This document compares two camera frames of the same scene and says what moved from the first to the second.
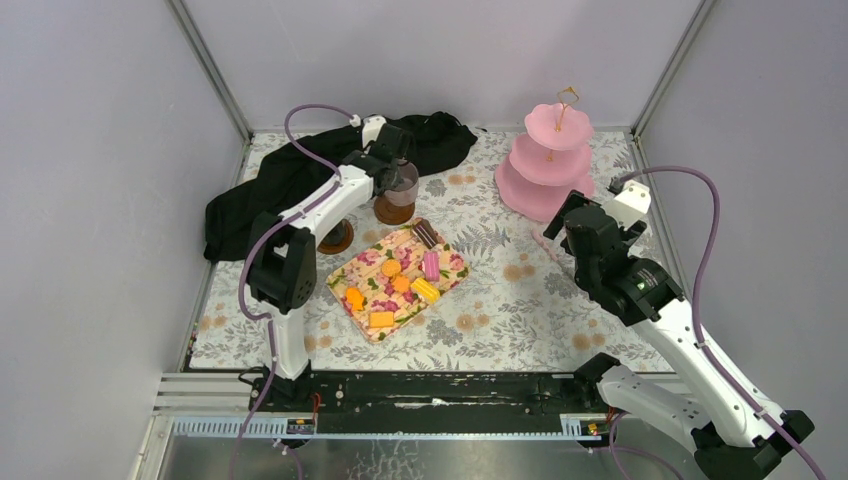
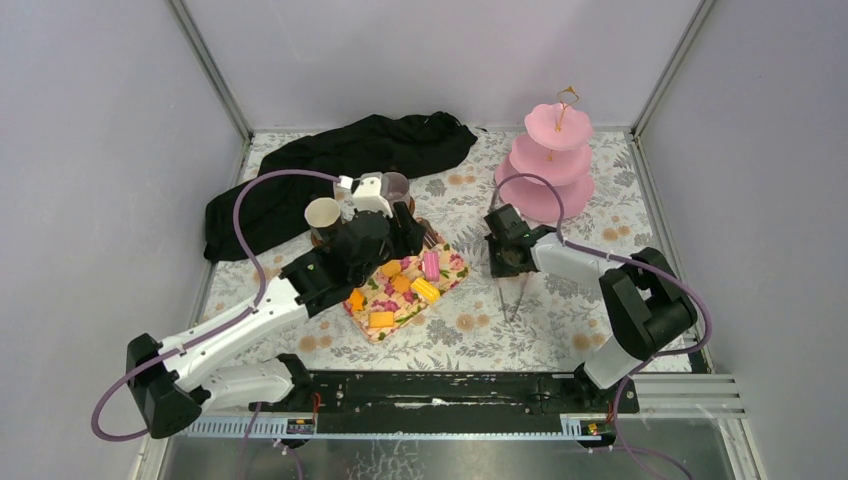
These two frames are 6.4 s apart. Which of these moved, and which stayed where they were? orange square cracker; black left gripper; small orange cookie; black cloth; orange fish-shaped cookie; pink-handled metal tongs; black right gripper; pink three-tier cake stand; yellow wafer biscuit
Moved: black left gripper; black right gripper; pink-handled metal tongs
Stayed: small orange cookie; pink three-tier cake stand; yellow wafer biscuit; orange square cracker; black cloth; orange fish-shaped cookie
